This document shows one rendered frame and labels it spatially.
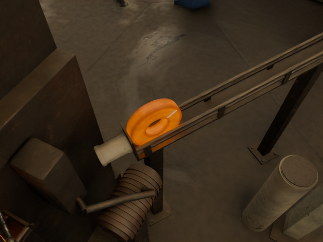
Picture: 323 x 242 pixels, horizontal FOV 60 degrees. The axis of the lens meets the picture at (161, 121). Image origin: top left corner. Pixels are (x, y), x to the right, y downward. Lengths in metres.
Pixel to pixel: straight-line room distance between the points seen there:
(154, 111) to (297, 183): 0.51
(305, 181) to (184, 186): 0.65
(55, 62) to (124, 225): 0.47
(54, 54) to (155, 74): 1.20
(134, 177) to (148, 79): 1.07
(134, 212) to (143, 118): 0.30
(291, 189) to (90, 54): 1.58
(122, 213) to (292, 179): 0.53
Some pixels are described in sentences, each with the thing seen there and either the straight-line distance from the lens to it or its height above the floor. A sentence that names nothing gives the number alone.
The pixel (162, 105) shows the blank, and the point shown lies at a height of 0.78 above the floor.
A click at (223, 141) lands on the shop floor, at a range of 1.60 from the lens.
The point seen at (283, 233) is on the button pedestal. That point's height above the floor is 0.02.
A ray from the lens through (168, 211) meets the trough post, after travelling 1.38.
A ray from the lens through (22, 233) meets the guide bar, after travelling 0.70.
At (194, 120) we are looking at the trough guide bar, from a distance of 0.79.
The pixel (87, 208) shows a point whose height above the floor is 0.61.
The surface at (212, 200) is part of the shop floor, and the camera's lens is 1.43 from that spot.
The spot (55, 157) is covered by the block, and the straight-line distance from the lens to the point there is 0.64.
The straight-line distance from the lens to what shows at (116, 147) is 0.75.
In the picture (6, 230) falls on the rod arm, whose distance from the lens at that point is 0.50.
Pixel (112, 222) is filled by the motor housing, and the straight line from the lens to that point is 0.84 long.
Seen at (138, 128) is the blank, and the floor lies 0.74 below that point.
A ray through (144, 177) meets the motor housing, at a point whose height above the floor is 0.53.
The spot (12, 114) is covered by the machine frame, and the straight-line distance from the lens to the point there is 0.65.
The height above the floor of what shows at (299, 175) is 0.52.
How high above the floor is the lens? 1.33
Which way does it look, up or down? 55 degrees down
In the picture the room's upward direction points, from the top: straight up
